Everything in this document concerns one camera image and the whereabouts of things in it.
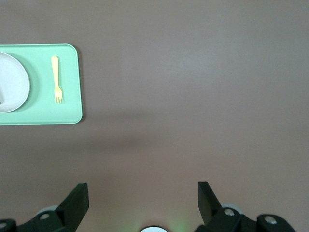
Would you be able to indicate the brown table mat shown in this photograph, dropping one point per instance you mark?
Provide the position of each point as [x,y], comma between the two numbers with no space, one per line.
[193,96]

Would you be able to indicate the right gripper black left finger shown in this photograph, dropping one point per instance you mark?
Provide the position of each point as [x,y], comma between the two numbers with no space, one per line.
[70,207]

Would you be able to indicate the round beige plate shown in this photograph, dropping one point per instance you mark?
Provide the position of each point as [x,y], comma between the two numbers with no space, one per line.
[14,79]

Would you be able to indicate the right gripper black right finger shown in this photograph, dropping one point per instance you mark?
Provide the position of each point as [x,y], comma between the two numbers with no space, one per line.
[210,207]

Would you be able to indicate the light green rectangular tray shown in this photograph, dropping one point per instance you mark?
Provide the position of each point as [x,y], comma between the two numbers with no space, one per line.
[41,113]

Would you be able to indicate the yellow plastic fork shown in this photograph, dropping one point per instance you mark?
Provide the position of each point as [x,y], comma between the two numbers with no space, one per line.
[56,77]

